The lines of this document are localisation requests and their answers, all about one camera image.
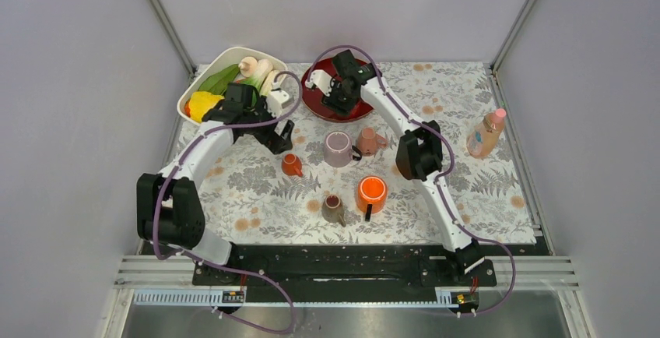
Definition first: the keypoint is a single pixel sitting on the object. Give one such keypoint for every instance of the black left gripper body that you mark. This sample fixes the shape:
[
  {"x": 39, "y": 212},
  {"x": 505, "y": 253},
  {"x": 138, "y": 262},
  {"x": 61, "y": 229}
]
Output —
[{"x": 268, "y": 136}]

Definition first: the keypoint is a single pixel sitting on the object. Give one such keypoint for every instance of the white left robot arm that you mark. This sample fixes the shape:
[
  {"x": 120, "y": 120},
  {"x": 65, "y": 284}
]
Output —
[{"x": 169, "y": 210}]

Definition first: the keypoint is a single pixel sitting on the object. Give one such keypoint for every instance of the orange mug black handle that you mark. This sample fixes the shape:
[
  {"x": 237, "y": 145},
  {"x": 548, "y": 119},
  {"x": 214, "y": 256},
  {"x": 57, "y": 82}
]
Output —
[{"x": 371, "y": 196}]

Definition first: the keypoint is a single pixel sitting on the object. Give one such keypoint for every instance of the green bok choy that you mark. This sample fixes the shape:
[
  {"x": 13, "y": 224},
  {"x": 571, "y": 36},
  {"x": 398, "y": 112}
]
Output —
[{"x": 255, "y": 81}]

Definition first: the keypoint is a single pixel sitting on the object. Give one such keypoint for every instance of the yellow napa cabbage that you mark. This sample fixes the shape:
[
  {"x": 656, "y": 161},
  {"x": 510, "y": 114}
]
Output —
[{"x": 200, "y": 103}]

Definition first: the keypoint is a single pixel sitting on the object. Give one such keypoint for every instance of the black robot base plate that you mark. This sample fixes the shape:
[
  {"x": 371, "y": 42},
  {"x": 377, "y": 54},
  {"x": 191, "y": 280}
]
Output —
[{"x": 346, "y": 273}]

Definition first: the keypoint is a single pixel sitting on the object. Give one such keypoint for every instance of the white rectangular vegetable tray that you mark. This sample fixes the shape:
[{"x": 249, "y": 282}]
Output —
[{"x": 229, "y": 57}]

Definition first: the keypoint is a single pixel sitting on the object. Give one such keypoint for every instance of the lilac mug black handle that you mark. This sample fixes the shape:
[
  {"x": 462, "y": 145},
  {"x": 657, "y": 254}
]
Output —
[{"x": 339, "y": 150}]

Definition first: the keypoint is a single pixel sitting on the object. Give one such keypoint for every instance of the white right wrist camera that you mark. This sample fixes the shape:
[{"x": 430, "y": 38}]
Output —
[{"x": 319, "y": 79}]

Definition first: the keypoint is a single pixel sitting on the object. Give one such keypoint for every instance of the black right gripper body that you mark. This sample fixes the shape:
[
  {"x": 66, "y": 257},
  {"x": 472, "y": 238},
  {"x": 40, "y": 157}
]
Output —
[{"x": 339, "y": 98}]

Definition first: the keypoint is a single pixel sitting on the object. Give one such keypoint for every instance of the white green leek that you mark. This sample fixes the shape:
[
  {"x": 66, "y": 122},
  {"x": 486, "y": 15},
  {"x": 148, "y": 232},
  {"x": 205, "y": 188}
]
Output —
[{"x": 266, "y": 68}]

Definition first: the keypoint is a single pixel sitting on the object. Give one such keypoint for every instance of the round red lacquer tray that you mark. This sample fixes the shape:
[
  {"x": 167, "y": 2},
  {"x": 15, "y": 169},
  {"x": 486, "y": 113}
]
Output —
[{"x": 312, "y": 98}]

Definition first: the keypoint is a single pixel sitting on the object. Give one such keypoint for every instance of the beige mushroom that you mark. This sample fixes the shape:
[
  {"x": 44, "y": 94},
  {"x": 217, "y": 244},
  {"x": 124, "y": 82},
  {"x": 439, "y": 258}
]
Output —
[{"x": 247, "y": 66}]

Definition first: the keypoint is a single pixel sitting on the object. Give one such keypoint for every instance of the salmon pink patterned mug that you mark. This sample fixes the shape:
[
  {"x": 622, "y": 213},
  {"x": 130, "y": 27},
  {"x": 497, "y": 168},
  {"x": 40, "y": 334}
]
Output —
[{"x": 369, "y": 142}]

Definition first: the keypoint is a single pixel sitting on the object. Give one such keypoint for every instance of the dark green leaf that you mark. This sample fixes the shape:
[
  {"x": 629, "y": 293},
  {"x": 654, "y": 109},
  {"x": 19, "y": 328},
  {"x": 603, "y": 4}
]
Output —
[{"x": 218, "y": 82}]

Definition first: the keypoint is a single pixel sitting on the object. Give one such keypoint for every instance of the brown small mug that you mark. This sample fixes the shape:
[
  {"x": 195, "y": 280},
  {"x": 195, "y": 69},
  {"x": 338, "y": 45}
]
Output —
[{"x": 333, "y": 210}]

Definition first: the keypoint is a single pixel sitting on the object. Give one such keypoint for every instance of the pink capped bottle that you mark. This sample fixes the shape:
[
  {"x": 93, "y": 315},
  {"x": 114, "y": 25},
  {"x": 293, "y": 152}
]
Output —
[{"x": 484, "y": 137}]

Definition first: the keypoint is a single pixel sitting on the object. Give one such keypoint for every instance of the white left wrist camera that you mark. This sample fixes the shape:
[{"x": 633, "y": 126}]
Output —
[{"x": 276, "y": 100}]

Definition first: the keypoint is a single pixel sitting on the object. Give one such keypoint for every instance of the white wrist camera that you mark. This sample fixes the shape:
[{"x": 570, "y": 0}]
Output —
[
  {"x": 276, "y": 100},
  {"x": 319, "y": 79}
]

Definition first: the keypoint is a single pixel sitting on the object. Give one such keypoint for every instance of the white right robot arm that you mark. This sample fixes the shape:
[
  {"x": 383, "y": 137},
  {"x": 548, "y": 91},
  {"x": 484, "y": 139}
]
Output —
[{"x": 423, "y": 156}]

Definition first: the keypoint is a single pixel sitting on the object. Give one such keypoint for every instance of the small orange cup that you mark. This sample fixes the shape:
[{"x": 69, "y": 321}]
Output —
[{"x": 292, "y": 165}]

